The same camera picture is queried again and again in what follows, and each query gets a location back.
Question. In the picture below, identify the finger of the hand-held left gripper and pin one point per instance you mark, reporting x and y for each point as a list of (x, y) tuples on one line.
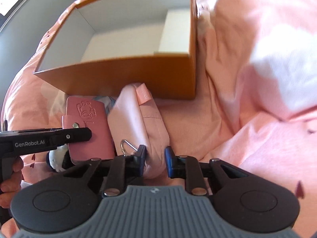
[(74, 136)]

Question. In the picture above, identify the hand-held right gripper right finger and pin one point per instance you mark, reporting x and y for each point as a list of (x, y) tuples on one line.
[(169, 162)]

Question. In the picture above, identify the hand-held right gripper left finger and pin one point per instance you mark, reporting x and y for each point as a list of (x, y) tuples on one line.
[(142, 160)]

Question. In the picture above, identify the pink key case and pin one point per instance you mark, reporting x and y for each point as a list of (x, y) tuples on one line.
[(86, 119)]

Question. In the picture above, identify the white plush toy striped hat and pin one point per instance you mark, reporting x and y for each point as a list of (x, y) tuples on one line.
[(57, 157)]

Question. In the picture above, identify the pink fabric pouch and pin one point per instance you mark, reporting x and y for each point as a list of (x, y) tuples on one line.
[(128, 119)]

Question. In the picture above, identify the orange cardboard box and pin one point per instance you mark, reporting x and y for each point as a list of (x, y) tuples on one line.
[(123, 76)]

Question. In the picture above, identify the person's left hand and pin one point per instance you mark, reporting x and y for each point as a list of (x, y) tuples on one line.
[(13, 183)]

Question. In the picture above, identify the metal carabiner clip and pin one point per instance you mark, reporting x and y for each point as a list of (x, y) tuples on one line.
[(121, 146)]

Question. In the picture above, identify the light blue printed paper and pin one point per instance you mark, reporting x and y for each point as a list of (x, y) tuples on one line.
[(109, 103)]

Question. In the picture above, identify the pink printed blanket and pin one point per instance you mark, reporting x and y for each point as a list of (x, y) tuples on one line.
[(247, 54)]

